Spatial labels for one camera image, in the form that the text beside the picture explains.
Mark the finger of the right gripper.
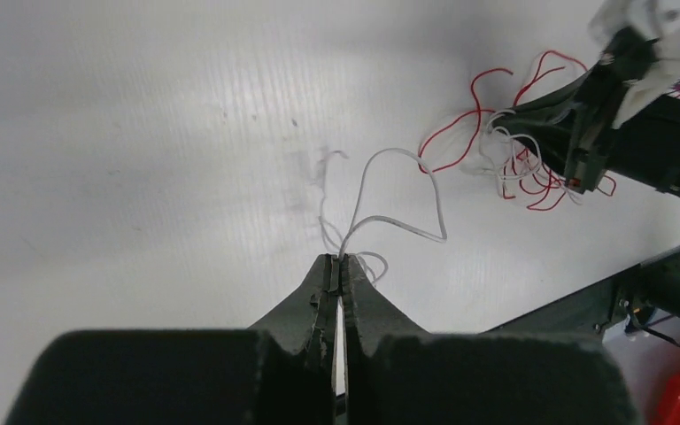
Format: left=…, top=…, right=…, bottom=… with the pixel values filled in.
left=513, top=76, right=587, bottom=113
left=490, top=114, right=579, bottom=176

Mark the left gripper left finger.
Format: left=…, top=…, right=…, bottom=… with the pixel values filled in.
left=250, top=254, right=339, bottom=424

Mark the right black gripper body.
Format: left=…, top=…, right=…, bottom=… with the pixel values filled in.
left=562, top=26, right=680, bottom=213

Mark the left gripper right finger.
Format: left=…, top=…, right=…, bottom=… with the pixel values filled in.
left=339, top=254, right=429, bottom=424

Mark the white thin wire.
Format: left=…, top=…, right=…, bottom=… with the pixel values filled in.
left=316, top=108, right=584, bottom=286

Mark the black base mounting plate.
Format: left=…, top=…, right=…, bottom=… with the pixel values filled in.
left=492, top=250, right=680, bottom=336

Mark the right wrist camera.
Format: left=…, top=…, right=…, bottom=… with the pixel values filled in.
left=588, top=1, right=680, bottom=129

